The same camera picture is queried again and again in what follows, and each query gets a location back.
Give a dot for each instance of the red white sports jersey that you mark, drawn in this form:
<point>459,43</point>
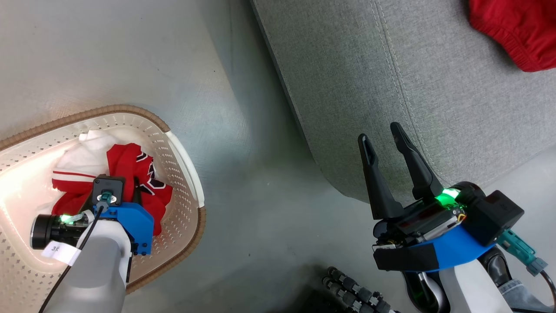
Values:
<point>126,163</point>

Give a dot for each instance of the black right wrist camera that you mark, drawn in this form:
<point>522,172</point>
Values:
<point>495,217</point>

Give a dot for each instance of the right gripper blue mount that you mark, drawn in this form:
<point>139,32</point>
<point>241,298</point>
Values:
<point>434,243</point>

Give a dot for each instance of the teal right camera connector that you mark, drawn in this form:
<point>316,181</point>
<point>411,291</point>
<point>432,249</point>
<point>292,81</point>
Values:
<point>519,250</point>

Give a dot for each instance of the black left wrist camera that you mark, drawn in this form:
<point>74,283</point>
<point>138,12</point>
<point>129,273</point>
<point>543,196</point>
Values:
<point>109,187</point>

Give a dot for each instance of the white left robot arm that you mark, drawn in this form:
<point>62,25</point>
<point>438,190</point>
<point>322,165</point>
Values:
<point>97,274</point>

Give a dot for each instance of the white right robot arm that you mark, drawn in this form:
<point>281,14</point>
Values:
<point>469,287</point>

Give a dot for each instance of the plain red garment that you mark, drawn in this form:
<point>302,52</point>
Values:
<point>521,30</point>

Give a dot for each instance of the blue denim fabric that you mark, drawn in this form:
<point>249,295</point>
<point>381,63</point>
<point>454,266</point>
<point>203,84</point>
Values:
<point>521,300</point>

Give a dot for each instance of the grey fabric sofa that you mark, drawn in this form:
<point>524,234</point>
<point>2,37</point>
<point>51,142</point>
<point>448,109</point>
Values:
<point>369,65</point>

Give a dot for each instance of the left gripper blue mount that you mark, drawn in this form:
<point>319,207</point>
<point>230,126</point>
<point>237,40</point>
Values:
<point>137,226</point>

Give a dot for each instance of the teal left camera connector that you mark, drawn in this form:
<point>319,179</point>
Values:
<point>104,199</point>

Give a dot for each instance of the white paper label tag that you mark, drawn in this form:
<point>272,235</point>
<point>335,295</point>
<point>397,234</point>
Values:
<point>61,253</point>

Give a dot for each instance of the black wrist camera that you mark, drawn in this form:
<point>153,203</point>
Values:
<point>109,187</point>
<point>495,217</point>

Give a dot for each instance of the white perforated laundry basket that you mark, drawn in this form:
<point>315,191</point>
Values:
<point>182,182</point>

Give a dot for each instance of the teal camera connector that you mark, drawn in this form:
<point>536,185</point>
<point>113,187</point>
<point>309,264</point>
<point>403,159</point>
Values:
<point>519,250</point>
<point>104,199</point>

